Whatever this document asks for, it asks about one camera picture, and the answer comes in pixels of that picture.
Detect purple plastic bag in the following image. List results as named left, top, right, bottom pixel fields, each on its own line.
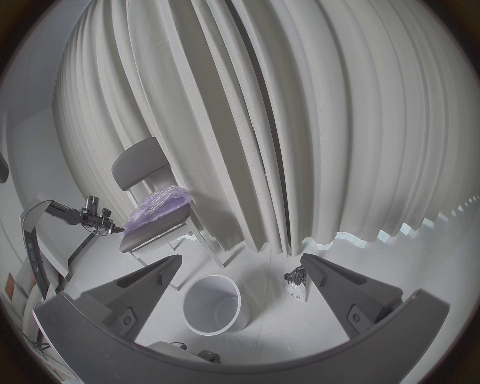
left=123, top=186, right=192, bottom=237

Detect black plastic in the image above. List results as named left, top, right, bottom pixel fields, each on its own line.
left=283, top=264, right=310, bottom=287

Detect white trash bin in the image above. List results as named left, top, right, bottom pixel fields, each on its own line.
left=182, top=274, right=251, bottom=335

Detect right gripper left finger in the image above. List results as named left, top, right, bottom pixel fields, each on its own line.
left=80, top=254, right=183, bottom=340

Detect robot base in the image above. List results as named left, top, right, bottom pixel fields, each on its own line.
left=148, top=339, right=222, bottom=366

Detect white curtain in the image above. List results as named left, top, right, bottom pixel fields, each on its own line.
left=52, top=0, right=289, bottom=259
left=229, top=0, right=480, bottom=259

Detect white chair grey cushions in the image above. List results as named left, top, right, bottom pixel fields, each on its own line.
left=111, top=137, right=227, bottom=291

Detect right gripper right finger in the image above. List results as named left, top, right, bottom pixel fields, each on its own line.
left=300, top=253, right=404, bottom=336

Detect clear printed wrapper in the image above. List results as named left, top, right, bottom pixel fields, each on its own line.
left=286, top=283, right=307, bottom=302

